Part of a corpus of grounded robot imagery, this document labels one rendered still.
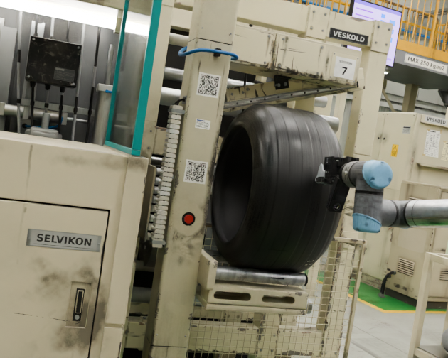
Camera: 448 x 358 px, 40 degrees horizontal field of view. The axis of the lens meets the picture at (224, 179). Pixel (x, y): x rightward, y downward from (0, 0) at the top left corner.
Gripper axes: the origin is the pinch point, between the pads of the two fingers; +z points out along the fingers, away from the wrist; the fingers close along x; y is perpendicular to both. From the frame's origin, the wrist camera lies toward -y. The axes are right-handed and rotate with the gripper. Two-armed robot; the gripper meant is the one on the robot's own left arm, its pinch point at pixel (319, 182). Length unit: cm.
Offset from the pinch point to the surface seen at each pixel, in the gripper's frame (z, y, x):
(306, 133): 7.4, 15.5, 2.9
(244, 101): 58, 32, 9
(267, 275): 17.6, -32.9, 6.2
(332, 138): 7.9, 15.6, -6.8
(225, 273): 17.6, -33.5, 21.1
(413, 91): 743, 230, -532
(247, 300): 18.6, -41.7, 12.1
